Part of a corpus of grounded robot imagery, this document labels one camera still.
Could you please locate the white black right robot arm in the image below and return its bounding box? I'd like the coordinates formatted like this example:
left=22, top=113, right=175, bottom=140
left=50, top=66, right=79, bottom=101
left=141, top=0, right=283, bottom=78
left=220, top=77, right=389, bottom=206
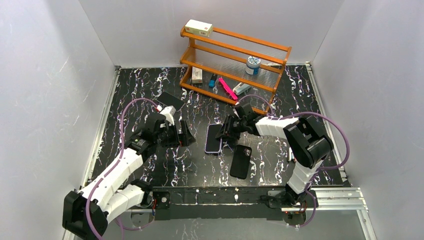
left=215, top=103, right=334, bottom=205

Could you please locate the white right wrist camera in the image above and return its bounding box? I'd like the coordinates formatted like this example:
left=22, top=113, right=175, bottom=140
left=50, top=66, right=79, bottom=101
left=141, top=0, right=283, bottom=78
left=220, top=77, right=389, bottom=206
left=233, top=107, right=240, bottom=118

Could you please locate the orange wooden shelf rack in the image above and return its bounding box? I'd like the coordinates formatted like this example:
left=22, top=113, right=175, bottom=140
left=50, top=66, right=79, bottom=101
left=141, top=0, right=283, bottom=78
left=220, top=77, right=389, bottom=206
left=179, top=27, right=292, bottom=113

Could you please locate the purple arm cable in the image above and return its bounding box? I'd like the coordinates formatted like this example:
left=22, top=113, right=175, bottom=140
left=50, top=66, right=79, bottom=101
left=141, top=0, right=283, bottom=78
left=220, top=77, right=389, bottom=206
left=84, top=97, right=163, bottom=240
left=235, top=94, right=351, bottom=229

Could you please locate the small white pink gadget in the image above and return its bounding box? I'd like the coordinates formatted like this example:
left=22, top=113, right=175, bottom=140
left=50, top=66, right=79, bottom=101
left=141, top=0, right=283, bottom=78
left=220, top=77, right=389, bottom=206
left=287, top=147, right=296, bottom=162

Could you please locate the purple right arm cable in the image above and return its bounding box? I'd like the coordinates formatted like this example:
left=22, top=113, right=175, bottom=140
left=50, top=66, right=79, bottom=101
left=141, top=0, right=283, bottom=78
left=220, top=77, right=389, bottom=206
left=235, top=94, right=351, bottom=229

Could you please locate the blue white round jar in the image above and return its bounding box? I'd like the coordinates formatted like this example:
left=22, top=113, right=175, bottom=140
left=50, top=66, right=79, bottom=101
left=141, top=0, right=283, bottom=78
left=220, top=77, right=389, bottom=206
left=245, top=56, right=262, bottom=76

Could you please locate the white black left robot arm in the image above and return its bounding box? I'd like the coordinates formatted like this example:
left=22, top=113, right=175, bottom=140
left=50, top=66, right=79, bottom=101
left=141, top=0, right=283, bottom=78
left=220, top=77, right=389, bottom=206
left=62, top=112, right=196, bottom=240

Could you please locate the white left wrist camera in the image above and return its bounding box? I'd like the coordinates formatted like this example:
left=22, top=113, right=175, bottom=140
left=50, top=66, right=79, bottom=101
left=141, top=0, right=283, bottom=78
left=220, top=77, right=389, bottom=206
left=160, top=105, right=176, bottom=126

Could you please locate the white cardboard box red label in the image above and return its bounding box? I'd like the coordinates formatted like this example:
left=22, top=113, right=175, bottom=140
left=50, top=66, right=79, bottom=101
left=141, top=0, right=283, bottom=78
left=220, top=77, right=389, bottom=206
left=184, top=19, right=213, bottom=37

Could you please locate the small white grey box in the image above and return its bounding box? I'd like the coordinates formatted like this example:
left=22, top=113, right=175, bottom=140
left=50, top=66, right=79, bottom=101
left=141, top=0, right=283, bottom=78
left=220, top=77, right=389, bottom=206
left=191, top=67, right=203, bottom=84

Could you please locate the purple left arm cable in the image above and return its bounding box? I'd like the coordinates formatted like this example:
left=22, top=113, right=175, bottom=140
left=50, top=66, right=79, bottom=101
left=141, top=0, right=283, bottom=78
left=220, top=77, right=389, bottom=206
left=84, top=97, right=163, bottom=240

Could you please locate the lilac phone case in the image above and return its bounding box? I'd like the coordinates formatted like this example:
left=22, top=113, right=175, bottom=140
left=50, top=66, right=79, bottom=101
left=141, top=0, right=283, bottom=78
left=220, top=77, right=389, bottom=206
left=204, top=123, right=223, bottom=156

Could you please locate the pink highlighter pen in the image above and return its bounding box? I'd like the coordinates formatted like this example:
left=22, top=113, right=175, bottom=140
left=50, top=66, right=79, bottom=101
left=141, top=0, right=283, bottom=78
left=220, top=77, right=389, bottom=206
left=218, top=77, right=238, bottom=101

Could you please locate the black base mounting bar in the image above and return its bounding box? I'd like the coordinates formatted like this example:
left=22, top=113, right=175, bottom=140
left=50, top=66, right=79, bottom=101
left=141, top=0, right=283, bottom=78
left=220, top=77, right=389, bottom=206
left=121, top=186, right=319, bottom=222

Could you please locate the black smartphone purple edge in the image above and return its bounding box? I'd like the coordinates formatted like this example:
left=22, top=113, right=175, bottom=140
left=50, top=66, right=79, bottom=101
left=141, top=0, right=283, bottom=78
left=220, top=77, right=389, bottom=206
left=205, top=124, right=223, bottom=153

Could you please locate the black phone case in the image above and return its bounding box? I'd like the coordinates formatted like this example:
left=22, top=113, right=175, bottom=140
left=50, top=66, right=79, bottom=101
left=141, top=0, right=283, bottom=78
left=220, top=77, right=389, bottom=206
left=229, top=144, right=252, bottom=180

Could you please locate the blue marker pen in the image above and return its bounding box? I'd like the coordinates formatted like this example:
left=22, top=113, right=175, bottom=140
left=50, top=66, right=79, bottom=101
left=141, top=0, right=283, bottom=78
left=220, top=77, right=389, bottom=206
left=208, top=73, right=218, bottom=88

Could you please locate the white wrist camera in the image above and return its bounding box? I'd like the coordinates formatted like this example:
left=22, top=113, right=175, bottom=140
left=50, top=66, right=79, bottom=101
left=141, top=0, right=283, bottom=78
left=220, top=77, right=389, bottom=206
left=160, top=105, right=176, bottom=126
left=233, top=107, right=240, bottom=118

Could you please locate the aluminium rail frame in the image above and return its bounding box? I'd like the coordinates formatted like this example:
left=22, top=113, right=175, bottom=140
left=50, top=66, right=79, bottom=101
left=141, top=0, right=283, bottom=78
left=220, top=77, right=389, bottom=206
left=85, top=67, right=375, bottom=240

